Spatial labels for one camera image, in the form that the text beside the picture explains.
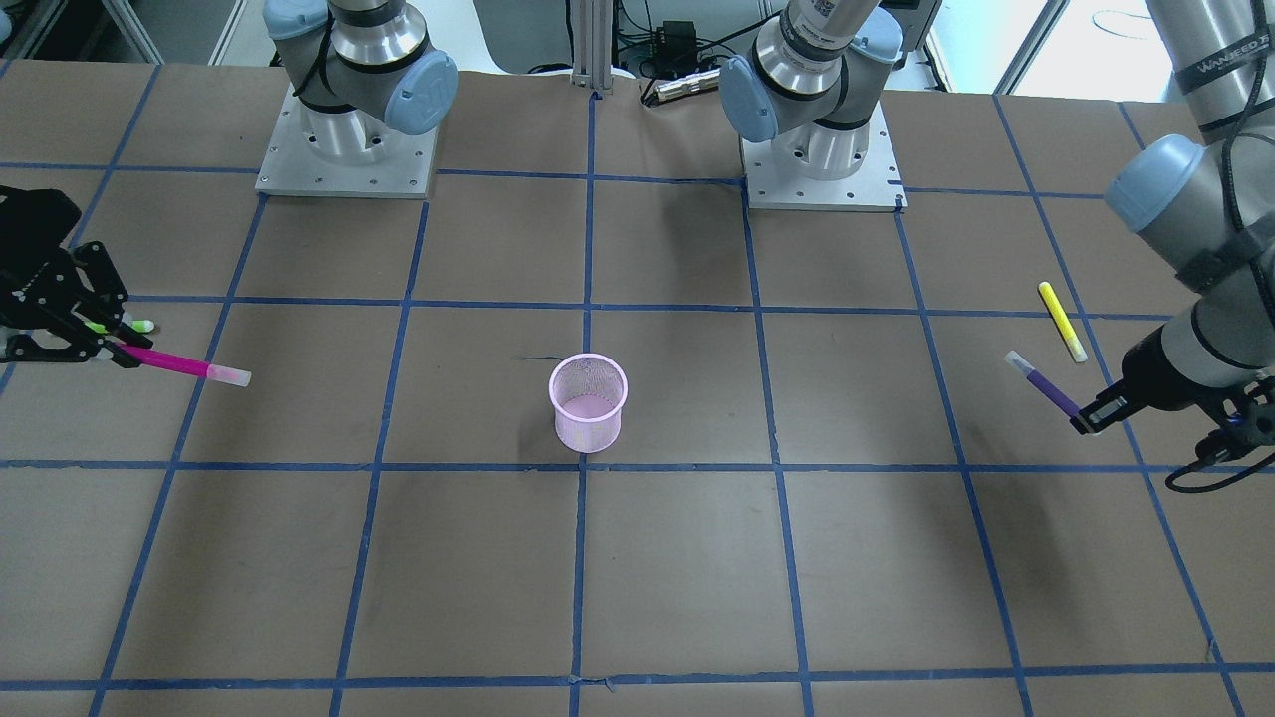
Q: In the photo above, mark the green pen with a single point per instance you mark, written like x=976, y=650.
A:
x=143, y=327

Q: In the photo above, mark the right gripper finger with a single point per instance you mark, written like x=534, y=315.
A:
x=119, y=354
x=130, y=337

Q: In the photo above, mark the aluminium frame post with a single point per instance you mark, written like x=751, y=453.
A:
x=591, y=43

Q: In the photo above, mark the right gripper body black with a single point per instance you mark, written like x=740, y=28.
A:
x=68, y=286

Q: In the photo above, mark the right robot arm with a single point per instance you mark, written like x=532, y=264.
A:
x=369, y=91

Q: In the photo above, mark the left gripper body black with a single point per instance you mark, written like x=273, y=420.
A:
x=1157, y=365

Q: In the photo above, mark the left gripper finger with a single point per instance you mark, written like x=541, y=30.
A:
x=1108, y=408

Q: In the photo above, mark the yellow pen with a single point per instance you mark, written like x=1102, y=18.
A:
x=1062, y=322

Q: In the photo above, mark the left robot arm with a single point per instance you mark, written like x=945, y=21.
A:
x=1204, y=206

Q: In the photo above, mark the pink mesh cup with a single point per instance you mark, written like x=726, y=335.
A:
x=588, y=393

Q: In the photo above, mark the pink pen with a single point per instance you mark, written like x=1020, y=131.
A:
x=190, y=366

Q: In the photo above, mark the purple pen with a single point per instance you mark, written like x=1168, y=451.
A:
x=1053, y=393

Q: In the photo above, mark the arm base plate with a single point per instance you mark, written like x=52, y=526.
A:
x=818, y=168
x=350, y=155

